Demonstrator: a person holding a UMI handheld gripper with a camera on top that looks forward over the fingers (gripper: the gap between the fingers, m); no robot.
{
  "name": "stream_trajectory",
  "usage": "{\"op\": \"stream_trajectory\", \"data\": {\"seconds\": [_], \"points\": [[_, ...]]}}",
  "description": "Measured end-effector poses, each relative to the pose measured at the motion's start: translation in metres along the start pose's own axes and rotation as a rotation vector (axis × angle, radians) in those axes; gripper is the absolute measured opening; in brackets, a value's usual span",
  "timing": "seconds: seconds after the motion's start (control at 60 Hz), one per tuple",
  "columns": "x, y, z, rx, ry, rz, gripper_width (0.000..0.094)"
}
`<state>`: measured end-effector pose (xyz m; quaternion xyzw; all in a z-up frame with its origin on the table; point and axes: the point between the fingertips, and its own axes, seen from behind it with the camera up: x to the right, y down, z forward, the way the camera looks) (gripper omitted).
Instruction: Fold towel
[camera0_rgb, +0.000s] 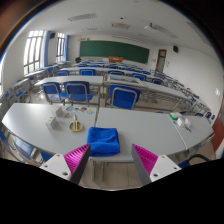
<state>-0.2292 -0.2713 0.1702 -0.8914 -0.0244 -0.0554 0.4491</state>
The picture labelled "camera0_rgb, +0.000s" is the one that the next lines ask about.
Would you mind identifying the small white box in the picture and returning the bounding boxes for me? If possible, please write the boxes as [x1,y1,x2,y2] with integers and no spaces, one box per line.
[53,105,66,118]

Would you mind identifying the small white packet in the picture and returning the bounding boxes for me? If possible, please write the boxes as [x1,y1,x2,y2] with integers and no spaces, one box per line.
[176,117,193,129]

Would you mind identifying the green chalkboard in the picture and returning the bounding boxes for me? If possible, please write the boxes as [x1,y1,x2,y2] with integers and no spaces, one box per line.
[79,40,150,65]

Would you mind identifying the blue terry towel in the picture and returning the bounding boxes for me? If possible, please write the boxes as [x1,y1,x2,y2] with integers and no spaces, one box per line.
[86,126,121,158]

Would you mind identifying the brown door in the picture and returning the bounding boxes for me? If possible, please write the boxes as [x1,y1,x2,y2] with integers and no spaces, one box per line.
[156,49,167,73]

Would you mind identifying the group of blue chairs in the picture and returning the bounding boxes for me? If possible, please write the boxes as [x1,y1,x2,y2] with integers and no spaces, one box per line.
[54,59,188,88]

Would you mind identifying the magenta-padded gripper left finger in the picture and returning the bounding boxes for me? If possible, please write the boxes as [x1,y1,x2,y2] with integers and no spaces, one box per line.
[39,142,92,185]

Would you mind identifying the narrow bright window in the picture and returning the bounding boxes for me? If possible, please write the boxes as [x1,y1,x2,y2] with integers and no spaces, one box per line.
[55,32,67,64]

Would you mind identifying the white classroom desk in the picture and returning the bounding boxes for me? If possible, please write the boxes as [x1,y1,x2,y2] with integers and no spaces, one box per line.
[34,75,104,88]
[104,73,188,101]

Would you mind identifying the green and white packet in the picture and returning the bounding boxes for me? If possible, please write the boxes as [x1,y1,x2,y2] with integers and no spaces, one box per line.
[169,112,183,120]

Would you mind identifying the large bright window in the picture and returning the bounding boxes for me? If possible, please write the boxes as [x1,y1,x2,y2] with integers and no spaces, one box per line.
[23,29,45,76]

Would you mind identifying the orange lectern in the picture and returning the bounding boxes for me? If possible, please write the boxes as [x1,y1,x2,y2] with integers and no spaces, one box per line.
[107,55,124,64]

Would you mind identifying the ceiling air vent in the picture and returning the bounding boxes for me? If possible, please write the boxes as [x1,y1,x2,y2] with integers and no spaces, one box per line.
[67,12,98,23]

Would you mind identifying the large white printed box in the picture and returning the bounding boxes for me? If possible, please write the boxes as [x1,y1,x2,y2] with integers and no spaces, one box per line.
[45,115,58,130]

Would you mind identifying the ceiling air conditioner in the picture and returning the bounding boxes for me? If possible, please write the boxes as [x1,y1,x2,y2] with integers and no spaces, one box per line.
[110,21,132,30]

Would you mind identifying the yellow-handled scissors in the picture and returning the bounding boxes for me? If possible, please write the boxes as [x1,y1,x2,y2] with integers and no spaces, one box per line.
[68,114,84,133]

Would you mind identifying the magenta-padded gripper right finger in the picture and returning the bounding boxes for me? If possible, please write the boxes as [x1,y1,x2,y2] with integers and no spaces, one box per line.
[130,143,182,186]

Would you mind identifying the blue classroom chair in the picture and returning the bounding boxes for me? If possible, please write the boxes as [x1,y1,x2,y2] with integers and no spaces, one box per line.
[108,84,142,110]
[13,138,36,166]
[40,82,68,105]
[63,80,94,107]

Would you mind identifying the blue curtain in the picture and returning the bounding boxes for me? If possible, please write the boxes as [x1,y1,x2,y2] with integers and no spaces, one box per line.
[43,30,52,68]
[64,34,70,62]

